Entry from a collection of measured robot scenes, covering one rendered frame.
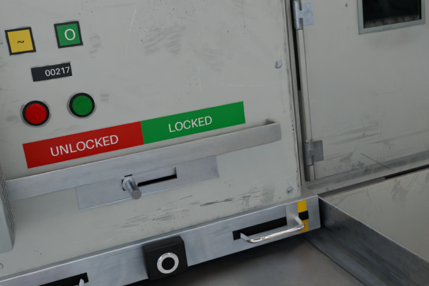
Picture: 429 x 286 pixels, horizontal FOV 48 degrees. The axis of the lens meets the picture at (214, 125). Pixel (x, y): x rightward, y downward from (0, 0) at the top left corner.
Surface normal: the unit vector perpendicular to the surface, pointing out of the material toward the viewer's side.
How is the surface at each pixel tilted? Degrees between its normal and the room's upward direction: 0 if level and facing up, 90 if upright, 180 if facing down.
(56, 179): 90
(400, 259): 90
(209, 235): 90
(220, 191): 90
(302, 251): 0
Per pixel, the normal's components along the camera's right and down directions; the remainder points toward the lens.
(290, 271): -0.12, -0.96
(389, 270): -0.93, 0.19
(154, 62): 0.33, 0.18
